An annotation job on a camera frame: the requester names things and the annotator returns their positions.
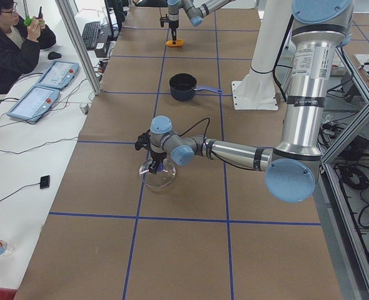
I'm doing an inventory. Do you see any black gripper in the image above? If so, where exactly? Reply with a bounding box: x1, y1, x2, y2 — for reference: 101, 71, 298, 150
170, 21, 178, 41
148, 151, 166, 174

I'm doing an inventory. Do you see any yellow plastic corn cob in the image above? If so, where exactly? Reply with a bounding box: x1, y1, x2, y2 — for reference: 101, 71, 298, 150
166, 39, 184, 48

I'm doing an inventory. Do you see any glass pot lid blue knob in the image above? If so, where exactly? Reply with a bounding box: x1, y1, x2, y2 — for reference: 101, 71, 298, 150
139, 158, 176, 188

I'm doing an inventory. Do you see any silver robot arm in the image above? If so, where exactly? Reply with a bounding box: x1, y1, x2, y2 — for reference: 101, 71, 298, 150
135, 1, 353, 203
159, 0, 233, 44

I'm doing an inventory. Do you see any dark blue saucepan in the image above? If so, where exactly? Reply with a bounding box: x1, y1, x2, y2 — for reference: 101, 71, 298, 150
169, 73, 223, 101

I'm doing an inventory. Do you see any black keyboard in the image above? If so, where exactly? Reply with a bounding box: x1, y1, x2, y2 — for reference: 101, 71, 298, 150
81, 21, 100, 50

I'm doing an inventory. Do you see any small black square device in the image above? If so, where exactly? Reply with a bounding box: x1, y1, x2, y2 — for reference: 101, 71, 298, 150
39, 175, 51, 189

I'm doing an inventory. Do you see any far blue teach pendant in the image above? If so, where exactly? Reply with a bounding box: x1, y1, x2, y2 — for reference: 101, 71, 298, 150
36, 61, 79, 91

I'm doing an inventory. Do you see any blue teach pendant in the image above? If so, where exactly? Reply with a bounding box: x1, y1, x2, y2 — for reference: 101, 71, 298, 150
36, 61, 79, 91
7, 85, 60, 124

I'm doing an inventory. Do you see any black computer mouse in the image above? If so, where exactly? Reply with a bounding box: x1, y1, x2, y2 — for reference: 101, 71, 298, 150
48, 51, 62, 60

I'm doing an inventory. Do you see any near blue teach pendant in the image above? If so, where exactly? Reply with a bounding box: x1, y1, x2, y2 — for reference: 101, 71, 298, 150
7, 85, 60, 124

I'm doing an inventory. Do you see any black smartphone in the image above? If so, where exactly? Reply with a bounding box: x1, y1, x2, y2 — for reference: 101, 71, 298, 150
38, 6, 43, 19

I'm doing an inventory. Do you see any green toy object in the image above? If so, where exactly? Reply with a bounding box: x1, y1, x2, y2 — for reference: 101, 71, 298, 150
24, 16, 44, 27

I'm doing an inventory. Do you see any seated person black jacket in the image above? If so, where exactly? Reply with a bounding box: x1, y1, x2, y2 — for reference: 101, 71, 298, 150
0, 1, 56, 94

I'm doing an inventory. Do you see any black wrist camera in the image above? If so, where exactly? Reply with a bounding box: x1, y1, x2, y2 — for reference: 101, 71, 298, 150
134, 131, 151, 151
159, 16, 169, 28

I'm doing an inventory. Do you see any black camera cable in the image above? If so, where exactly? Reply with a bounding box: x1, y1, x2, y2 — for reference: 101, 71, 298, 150
146, 117, 211, 148

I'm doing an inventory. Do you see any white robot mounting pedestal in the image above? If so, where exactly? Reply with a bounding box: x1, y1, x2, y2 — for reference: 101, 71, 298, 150
232, 0, 292, 111

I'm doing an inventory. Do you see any aluminium frame post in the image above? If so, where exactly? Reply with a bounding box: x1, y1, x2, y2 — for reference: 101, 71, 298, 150
55, 0, 101, 96

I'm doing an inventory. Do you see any aluminium frame rack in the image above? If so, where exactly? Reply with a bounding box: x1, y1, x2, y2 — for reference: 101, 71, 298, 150
318, 49, 369, 299

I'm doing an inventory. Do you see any black cable bundle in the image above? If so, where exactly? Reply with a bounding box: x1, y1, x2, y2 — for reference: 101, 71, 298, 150
317, 121, 369, 229

